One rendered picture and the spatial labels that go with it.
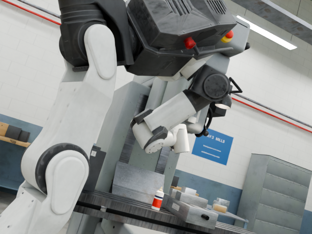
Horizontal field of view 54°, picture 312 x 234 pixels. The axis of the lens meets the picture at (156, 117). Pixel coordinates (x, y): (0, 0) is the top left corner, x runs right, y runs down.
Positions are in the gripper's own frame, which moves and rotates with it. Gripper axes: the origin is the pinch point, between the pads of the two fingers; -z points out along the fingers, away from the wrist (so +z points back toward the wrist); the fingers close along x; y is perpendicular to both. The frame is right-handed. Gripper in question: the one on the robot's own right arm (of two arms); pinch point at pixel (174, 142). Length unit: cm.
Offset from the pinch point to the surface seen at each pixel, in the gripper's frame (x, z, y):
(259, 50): -173, -498, -316
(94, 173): 31.5, 13.0, 25.6
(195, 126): -7.2, 7.2, -10.0
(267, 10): -91, -225, -235
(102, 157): 30.5, 12.6, 17.5
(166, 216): -5.5, 10.1, 34.2
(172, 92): 8.4, 6.9, -22.7
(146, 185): 5.7, -32.0, 26.3
